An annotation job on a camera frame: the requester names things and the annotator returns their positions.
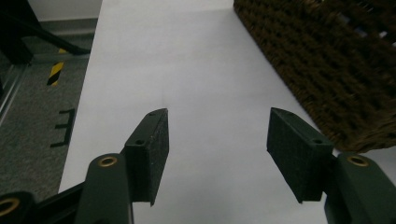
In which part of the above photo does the yellow black striped tape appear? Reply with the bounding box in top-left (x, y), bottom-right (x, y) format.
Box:
top-left (46, 48), bottom-right (68, 87)

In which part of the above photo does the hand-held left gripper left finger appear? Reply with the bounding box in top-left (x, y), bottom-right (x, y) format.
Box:
top-left (74, 107), bottom-right (170, 224)

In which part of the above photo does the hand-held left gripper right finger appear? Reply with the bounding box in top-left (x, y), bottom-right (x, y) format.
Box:
top-left (266, 106), bottom-right (396, 224)

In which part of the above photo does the brown wicker basket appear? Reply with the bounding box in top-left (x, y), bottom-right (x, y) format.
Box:
top-left (233, 0), bottom-right (396, 154)

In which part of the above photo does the black tape floor mark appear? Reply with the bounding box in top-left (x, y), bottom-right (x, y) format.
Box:
top-left (49, 107), bottom-right (77, 148)

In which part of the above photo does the black metal stand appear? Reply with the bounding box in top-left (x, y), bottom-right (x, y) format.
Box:
top-left (0, 0), bottom-right (92, 65)

